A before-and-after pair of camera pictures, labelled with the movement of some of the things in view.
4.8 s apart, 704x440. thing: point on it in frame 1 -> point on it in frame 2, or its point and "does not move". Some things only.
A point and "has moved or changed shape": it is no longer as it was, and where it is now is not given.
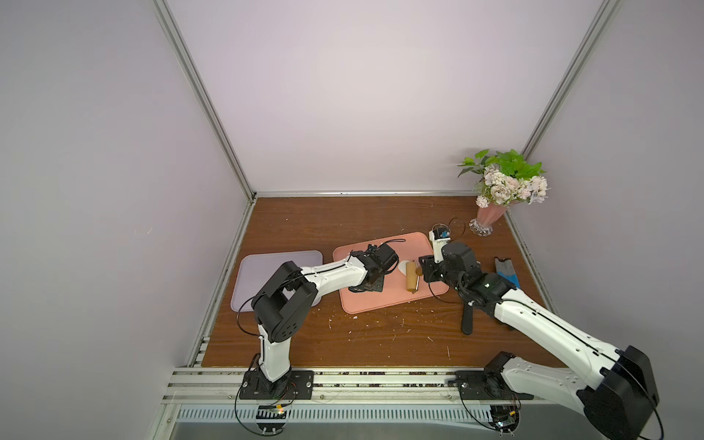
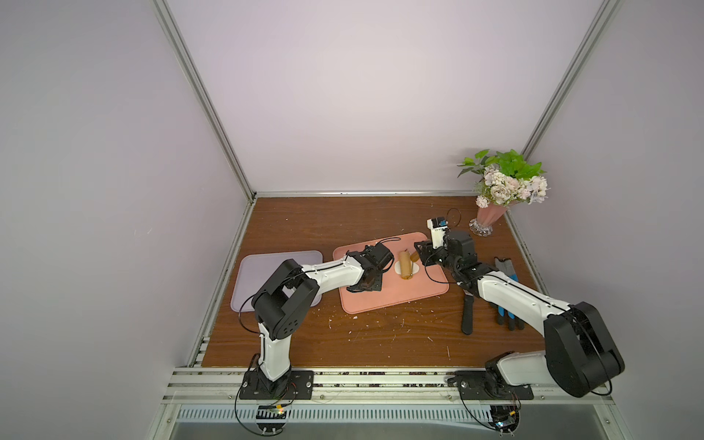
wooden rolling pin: (411, 276) has moved or changed shape
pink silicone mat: (402, 282) does not move
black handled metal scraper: (467, 318) does not move
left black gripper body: (378, 284) does not move
